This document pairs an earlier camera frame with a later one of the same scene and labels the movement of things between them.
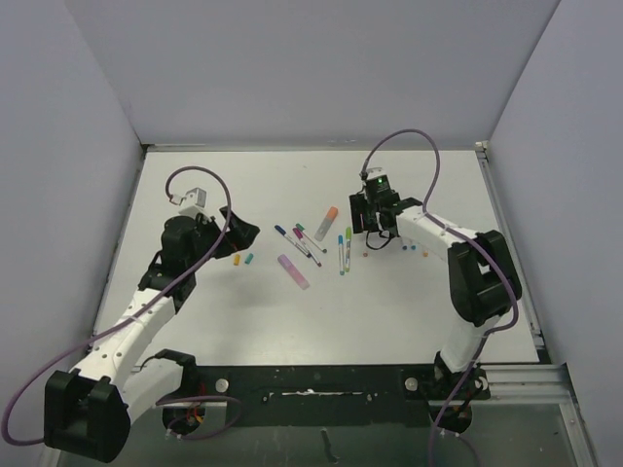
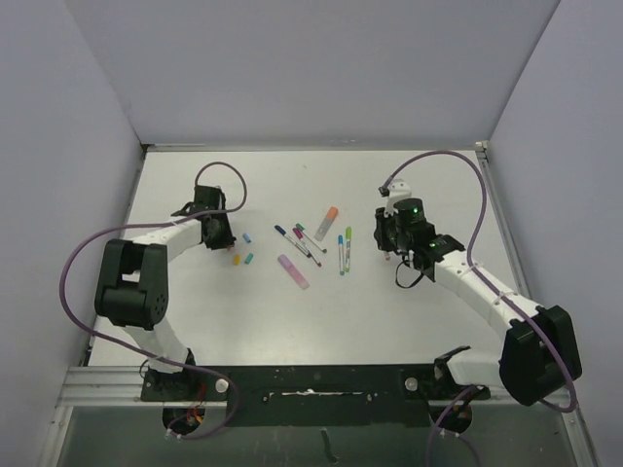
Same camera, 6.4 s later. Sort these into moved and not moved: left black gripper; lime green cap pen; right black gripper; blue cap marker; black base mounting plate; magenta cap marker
Moved: right black gripper; left black gripper
Not moved: magenta cap marker; lime green cap pen; blue cap marker; black base mounting plate
